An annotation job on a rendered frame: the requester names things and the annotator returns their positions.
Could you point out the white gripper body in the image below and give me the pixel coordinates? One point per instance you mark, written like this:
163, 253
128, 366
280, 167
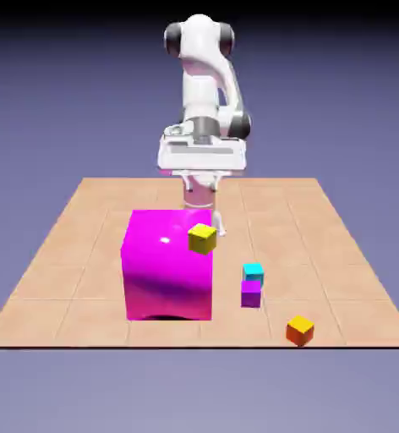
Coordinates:
203, 159

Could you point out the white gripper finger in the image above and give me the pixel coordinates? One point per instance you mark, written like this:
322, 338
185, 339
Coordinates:
215, 182
186, 182

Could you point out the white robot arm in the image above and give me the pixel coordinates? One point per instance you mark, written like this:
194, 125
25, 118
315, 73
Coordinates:
199, 91

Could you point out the small yellow cube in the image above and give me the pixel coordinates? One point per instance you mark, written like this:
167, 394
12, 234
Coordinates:
202, 239

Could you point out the small cyan cube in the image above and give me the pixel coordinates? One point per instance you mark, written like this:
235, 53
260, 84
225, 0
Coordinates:
253, 271

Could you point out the small purple cube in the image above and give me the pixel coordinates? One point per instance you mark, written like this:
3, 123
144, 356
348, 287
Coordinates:
251, 293

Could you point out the small orange cube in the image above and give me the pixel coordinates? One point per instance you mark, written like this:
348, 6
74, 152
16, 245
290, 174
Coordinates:
299, 331

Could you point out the large magenta box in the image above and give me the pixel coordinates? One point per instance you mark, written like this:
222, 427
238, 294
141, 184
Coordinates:
165, 270

